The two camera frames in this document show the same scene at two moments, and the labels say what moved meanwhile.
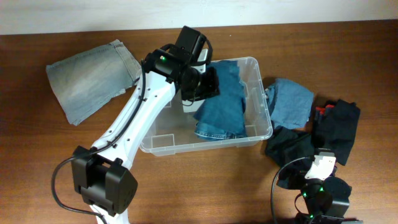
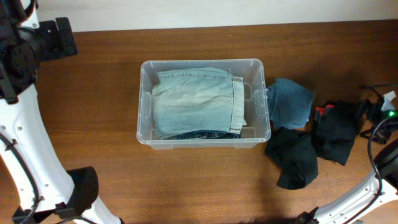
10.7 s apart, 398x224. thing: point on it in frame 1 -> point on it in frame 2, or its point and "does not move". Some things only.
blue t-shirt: x=290 y=103 does not move
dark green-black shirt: x=290 y=149 does not move
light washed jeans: x=82 y=81 -> x=199 y=99
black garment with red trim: x=334 y=127 does not move
